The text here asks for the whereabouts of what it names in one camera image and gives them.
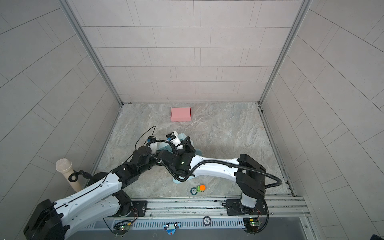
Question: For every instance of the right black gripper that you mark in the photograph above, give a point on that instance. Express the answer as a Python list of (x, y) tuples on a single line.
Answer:
[(188, 146)]

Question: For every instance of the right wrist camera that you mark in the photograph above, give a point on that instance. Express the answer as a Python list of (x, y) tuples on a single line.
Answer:
[(174, 140)]

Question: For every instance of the blue red sticker tag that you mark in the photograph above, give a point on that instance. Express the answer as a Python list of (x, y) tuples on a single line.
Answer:
[(171, 228)]

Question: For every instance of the aluminium rail frame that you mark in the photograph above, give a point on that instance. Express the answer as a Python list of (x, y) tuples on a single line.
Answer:
[(194, 208)]

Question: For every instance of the black round stand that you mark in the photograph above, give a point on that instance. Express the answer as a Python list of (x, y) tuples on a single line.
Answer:
[(91, 179)]

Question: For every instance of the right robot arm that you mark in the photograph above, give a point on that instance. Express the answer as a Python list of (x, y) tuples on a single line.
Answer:
[(250, 176)]

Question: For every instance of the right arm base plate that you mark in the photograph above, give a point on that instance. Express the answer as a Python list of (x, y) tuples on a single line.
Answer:
[(235, 208)]

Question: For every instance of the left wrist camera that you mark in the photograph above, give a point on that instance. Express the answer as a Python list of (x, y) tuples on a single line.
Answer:
[(153, 145)]

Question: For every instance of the right green circuit board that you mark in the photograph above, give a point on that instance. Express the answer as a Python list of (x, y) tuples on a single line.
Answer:
[(251, 225)]

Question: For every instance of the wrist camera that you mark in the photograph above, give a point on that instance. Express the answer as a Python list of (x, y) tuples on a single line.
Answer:
[(153, 145), (174, 140)]

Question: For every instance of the orange green small toy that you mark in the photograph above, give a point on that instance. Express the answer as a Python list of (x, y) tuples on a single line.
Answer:
[(201, 188)]

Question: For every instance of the light blue paper box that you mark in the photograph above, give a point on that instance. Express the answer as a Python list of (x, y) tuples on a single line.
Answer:
[(167, 146)]

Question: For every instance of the left green circuit board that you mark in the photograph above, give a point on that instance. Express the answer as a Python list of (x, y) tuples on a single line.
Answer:
[(122, 227)]

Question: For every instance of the pink paper box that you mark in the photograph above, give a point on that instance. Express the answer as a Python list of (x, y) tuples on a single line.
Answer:
[(183, 114)]

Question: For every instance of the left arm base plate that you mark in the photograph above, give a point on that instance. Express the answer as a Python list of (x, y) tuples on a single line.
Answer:
[(134, 210)]

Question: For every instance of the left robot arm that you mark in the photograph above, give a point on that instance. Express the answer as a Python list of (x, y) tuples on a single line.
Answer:
[(105, 198)]

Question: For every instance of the green circuit board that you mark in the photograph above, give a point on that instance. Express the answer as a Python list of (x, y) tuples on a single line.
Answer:
[(251, 225), (122, 227)]

